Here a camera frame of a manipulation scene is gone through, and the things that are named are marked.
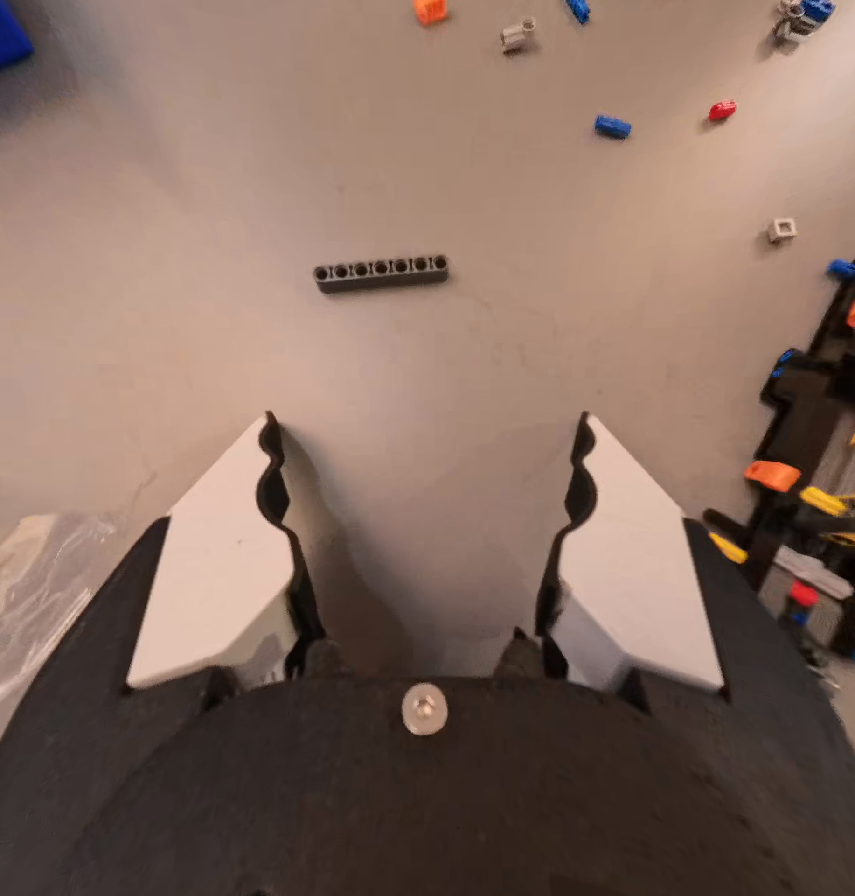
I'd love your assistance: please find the long dark grey lego beam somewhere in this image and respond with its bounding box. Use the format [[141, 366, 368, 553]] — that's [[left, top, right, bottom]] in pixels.
[[313, 255, 450, 294]]

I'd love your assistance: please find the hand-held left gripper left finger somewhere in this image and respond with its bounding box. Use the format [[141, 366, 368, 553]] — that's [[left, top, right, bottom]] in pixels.
[[125, 412, 327, 692]]

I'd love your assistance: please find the black lego model assembly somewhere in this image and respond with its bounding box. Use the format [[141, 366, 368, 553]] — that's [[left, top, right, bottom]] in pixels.
[[702, 248, 855, 676]]

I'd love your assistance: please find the crumpled clear plastic bag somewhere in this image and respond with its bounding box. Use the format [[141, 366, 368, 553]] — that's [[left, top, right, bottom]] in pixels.
[[0, 513, 120, 722]]

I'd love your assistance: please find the blue storage bin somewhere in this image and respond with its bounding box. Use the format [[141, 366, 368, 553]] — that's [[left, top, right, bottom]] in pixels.
[[0, 0, 35, 77]]

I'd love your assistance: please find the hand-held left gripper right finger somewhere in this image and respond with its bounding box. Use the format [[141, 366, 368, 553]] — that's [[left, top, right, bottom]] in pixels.
[[535, 412, 726, 701]]

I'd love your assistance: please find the dark grey lego connector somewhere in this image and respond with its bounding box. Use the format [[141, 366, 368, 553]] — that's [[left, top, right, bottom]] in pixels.
[[772, 13, 820, 49]]

